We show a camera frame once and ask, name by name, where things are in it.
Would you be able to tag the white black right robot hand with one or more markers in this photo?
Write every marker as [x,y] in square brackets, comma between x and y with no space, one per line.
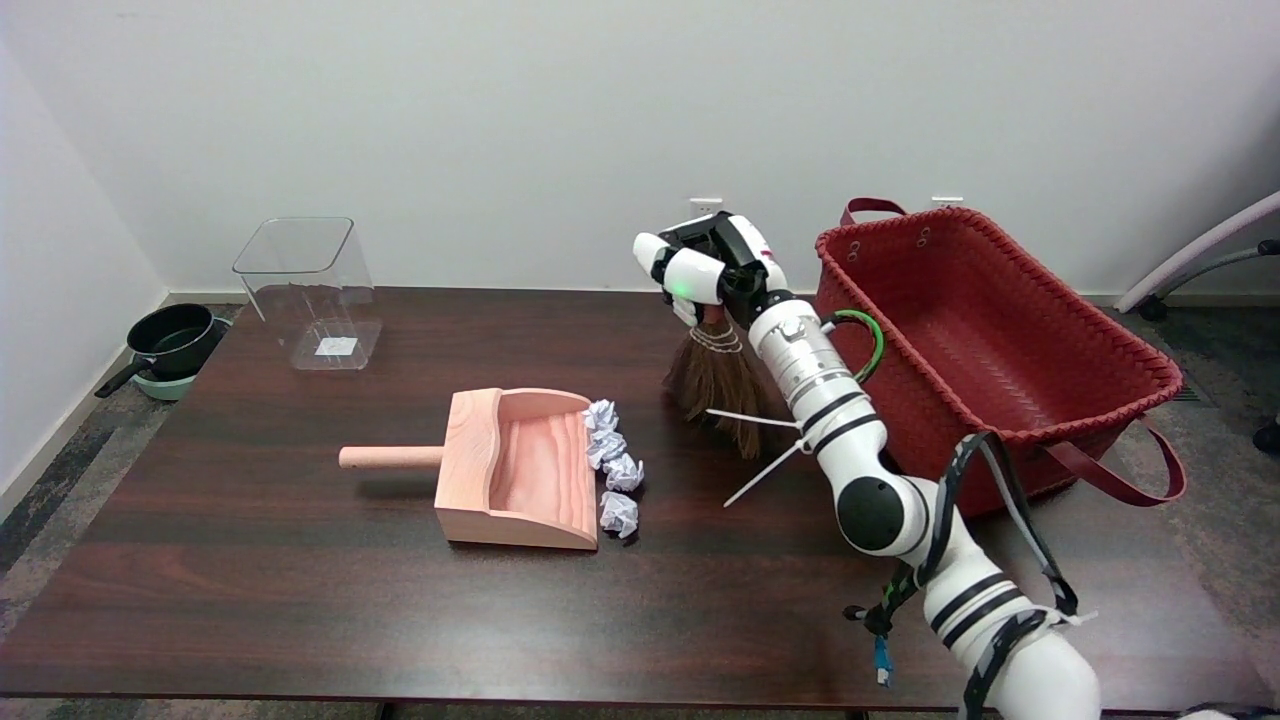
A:
[695,275]

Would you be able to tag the brown straw hand broom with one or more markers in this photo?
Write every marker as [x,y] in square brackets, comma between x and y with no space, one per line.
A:
[715,380]

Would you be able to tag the white paper ball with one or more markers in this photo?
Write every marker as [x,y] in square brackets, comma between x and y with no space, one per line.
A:
[619,513]
[600,415]
[606,447]
[624,472]

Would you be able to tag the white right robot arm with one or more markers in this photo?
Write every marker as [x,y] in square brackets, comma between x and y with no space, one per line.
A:
[815,360]

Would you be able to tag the wooden dustpan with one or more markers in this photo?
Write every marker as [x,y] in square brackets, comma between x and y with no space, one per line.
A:
[470,470]

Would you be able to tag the white zip tie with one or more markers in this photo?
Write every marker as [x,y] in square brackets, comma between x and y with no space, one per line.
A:
[755,418]
[767,473]

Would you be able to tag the red woven basket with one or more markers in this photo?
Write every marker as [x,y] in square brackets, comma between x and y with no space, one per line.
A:
[1000,330]

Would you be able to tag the clear plastic container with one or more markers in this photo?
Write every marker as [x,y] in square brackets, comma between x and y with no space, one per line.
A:
[310,300]

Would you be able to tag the office chair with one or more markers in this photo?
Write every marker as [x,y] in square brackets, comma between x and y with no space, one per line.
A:
[1200,245]

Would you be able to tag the black saucepan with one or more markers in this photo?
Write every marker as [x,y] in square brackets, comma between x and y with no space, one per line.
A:
[175,340]

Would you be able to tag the green pot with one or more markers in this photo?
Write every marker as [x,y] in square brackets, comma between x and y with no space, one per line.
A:
[165,388]

